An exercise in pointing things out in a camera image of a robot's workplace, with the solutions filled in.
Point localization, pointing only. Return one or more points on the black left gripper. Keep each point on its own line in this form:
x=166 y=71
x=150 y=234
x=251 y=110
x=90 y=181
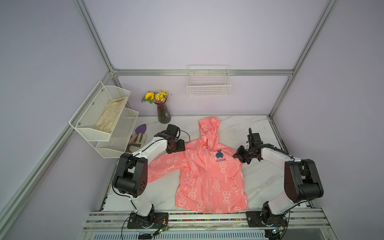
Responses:
x=181 y=147

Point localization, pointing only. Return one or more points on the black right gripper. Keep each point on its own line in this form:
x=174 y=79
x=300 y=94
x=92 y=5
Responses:
x=239 y=154

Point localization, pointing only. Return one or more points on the pink printed hooded jacket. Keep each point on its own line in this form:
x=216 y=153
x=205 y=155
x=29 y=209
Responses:
x=211 y=179

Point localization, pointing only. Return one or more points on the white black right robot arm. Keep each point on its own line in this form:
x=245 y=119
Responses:
x=301 y=181

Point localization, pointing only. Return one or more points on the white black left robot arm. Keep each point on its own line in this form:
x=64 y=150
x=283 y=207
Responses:
x=131 y=176

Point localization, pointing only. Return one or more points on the dark glass vase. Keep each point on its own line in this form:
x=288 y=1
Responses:
x=164 y=116

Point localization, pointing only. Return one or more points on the yellow flower bouquet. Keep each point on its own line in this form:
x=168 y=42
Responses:
x=159 y=97

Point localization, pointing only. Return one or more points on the beige cloth in shelf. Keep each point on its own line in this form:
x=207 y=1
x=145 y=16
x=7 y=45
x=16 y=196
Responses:
x=110 y=115

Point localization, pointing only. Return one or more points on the pink handled garden tool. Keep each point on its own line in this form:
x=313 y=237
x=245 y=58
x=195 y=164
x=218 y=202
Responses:
x=133 y=139

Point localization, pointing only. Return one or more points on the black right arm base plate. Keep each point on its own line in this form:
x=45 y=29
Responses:
x=258 y=219

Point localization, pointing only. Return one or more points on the white wire wall basket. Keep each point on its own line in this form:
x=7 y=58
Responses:
x=208 y=81

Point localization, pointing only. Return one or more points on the white two-tier wire shelf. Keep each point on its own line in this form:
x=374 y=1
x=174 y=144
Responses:
x=109 y=146

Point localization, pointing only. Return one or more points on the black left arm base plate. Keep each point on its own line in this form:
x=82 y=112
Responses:
x=152 y=221

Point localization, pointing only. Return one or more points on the aluminium front rail frame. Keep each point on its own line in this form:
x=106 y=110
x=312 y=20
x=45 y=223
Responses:
x=297 y=224

